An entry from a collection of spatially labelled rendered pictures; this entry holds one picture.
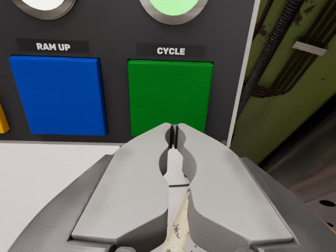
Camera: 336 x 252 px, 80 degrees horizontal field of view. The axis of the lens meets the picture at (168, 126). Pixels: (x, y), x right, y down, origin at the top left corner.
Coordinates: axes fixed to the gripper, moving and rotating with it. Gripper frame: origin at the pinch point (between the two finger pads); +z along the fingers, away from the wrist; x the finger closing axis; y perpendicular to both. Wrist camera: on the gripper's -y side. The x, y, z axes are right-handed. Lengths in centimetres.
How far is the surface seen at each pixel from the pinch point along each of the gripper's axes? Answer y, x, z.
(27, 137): 5.5, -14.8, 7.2
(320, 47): -2.8, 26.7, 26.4
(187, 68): -2.3, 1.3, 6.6
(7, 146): 66, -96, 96
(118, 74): -1.4, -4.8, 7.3
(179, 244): 37.8, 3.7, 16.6
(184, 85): -0.8, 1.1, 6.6
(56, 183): 78, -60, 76
